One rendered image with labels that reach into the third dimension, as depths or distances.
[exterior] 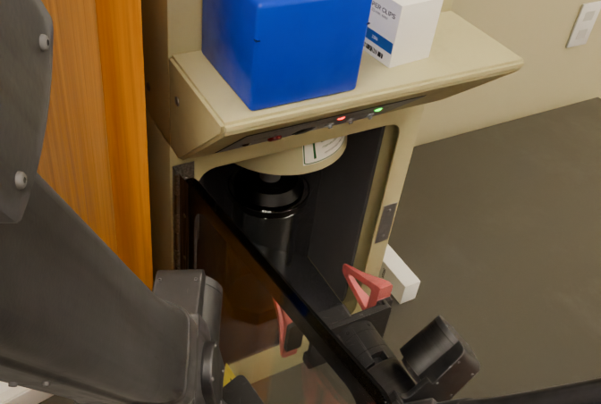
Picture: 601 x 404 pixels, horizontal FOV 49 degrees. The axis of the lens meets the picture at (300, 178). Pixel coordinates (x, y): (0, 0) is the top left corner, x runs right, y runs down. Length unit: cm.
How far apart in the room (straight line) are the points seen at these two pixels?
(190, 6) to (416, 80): 20
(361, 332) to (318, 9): 40
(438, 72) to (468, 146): 97
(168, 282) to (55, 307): 31
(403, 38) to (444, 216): 80
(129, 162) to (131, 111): 5
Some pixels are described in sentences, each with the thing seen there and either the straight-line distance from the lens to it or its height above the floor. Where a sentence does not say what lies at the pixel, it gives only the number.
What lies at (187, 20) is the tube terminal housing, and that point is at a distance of 58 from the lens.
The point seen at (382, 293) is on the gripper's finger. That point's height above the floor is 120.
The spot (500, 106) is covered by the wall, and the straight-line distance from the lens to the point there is 172.
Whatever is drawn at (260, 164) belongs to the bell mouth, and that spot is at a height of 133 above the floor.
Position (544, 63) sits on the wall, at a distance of 175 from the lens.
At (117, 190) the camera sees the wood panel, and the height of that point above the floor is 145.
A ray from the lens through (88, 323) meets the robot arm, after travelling 24.
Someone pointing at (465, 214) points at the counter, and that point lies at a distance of 138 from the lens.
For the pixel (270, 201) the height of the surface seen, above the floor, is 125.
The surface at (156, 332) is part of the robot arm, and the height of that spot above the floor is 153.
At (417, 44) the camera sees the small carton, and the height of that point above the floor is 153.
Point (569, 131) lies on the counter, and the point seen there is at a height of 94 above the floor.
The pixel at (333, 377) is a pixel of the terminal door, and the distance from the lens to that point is 53.
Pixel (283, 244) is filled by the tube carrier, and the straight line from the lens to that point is 89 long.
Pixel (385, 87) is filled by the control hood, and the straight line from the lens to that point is 58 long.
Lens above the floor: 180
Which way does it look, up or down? 39 degrees down
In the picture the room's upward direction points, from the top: 8 degrees clockwise
